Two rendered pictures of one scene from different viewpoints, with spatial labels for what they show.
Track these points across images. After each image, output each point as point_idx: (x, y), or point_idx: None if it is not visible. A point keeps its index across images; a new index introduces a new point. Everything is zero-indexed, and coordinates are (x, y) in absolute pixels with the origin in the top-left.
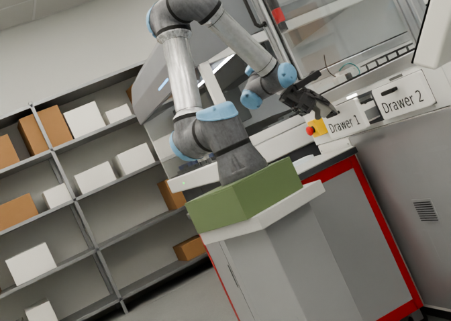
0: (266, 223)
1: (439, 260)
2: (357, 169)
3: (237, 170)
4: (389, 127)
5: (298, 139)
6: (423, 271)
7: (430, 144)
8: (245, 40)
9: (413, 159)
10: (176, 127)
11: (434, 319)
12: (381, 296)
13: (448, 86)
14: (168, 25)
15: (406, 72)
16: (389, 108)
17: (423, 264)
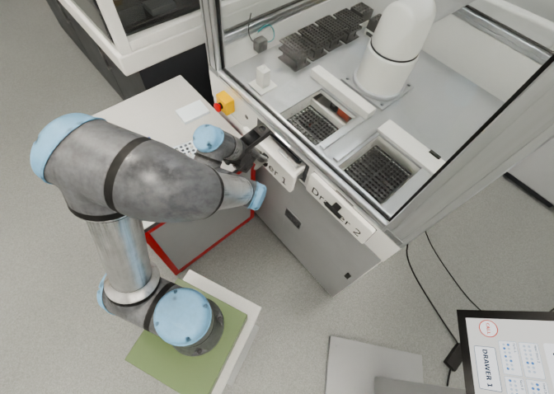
0: (222, 392)
1: (282, 225)
2: (253, 166)
3: (197, 349)
4: (303, 187)
5: (184, 44)
6: (265, 211)
7: (332, 229)
8: (234, 204)
9: (307, 210)
10: (115, 307)
11: (254, 212)
12: (235, 222)
13: (387, 255)
14: (105, 214)
15: (359, 211)
16: (318, 196)
17: (267, 212)
